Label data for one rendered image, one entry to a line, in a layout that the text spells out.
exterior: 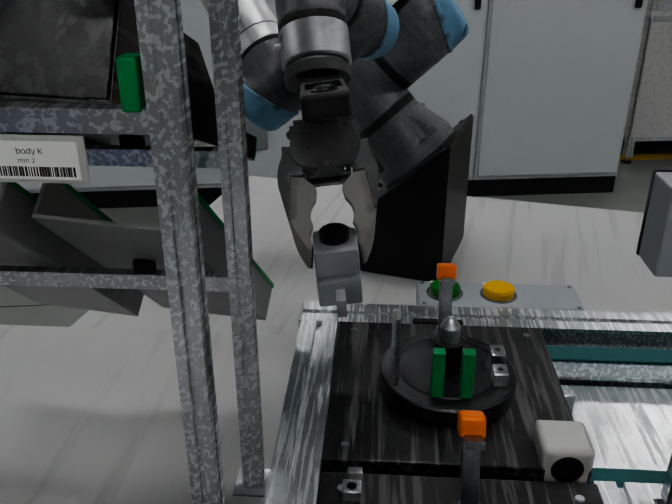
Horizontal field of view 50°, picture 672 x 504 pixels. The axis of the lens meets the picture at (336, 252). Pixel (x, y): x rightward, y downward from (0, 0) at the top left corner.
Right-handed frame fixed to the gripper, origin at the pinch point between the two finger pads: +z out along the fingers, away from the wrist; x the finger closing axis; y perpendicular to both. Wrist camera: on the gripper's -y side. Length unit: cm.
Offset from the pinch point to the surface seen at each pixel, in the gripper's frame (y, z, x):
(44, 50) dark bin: -27.2, -11.1, 17.5
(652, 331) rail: 15.6, 11.3, -36.9
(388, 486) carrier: -7.2, 21.7, -2.3
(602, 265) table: 53, 0, -46
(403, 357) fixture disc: 5.5, 11.1, -6.0
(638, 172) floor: 345, -78, -187
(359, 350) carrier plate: 10.2, 9.9, -1.6
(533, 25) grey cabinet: 260, -138, -110
